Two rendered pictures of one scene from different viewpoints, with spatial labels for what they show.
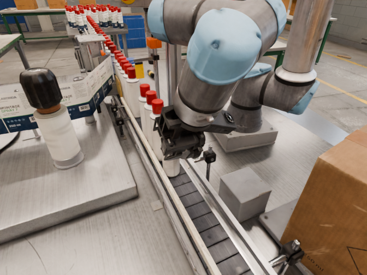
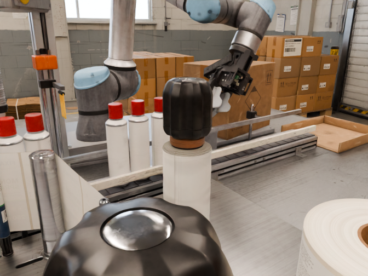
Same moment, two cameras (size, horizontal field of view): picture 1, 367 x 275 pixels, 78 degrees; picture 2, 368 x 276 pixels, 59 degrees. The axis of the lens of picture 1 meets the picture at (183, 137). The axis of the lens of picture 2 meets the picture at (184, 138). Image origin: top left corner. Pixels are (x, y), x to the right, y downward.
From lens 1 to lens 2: 1.10 m
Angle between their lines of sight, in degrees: 87
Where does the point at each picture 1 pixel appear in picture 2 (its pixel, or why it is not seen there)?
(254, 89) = (114, 86)
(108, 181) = (214, 194)
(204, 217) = not seen: hidden behind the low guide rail
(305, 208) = (231, 101)
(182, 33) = (224, 11)
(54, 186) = (242, 230)
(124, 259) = (276, 190)
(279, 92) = (128, 79)
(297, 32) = (129, 28)
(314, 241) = (237, 115)
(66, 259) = (300, 217)
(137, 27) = not seen: outside the picture
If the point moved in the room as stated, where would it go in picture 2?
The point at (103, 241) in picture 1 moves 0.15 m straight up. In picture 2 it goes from (270, 202) to (276, 148)
